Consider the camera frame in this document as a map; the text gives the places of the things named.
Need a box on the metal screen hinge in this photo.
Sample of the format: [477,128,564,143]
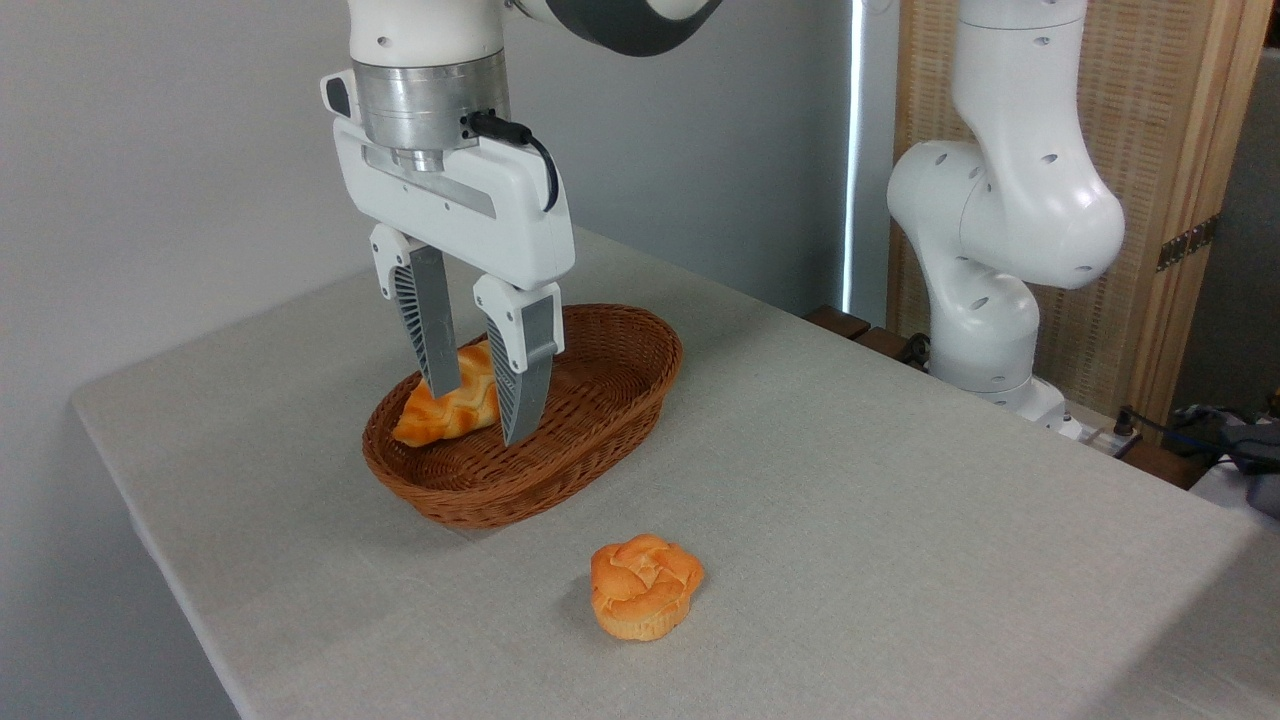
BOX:
[1157,215,1219,273]

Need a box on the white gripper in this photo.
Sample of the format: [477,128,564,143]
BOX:
[320,70,577,447]

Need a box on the golden striped croissant bread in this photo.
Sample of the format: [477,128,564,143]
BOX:
[392,340,501,448]

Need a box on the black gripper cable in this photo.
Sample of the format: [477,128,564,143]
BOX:
[462,110,561,214]

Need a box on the round orange bun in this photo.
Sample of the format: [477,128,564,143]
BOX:
[590,534,705,642]

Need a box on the grey tablecloth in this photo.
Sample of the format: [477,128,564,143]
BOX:
[72,212,1280,720]

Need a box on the brown oval wicker basket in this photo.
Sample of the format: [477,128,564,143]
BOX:
[362,304,684,529]

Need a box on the dark grey-blue bundle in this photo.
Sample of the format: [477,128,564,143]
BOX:
[1165,403,1280,519]

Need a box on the dark brown wooden block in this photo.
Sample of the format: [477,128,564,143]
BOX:
[855,326,913,363]
[803,305,871,341]

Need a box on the brown wooden board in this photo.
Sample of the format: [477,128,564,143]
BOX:
[1120,440,1213,491]

